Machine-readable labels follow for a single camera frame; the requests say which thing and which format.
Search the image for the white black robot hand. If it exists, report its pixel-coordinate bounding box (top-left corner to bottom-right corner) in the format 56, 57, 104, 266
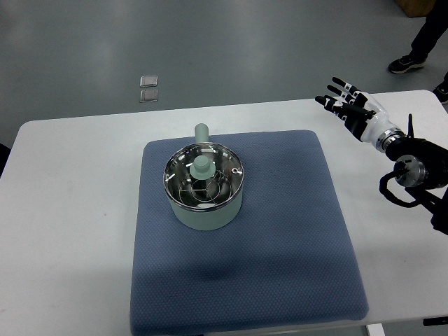
315, 77, 405, 153

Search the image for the glass lid green knob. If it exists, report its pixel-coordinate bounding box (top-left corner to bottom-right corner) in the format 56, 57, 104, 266
163, 142, 244, 212

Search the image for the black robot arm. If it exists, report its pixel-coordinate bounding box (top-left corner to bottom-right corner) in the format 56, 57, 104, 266
377, 115, 447, 234

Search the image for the green steel cooking pot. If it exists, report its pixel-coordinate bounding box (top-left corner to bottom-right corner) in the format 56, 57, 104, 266
168, 123, 243, 231

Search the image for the person right black shoe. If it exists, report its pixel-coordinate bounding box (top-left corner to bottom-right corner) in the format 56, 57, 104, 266
432, 73, 448, 105

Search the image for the person left leg black shoe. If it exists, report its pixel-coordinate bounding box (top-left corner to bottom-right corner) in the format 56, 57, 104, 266
388, 1, 447, 74

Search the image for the brown cardboard box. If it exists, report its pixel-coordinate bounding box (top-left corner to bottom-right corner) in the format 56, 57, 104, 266
395, 0, 421, 18

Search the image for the blue fabric mat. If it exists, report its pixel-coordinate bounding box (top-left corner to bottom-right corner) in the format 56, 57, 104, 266
130, 130, 369, 335

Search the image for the black table control panel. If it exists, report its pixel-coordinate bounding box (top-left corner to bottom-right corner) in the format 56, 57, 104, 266
423, 316, 448, 326

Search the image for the upper metal floor plate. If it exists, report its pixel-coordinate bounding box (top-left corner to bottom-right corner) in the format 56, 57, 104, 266
139, 75, 158, 88

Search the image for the black object left edge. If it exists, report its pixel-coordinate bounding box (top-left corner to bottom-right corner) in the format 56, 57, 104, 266
0, 143, 11, 176

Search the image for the wire steamer rack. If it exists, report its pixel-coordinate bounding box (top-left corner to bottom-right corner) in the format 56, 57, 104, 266
177, 171, 232, 208

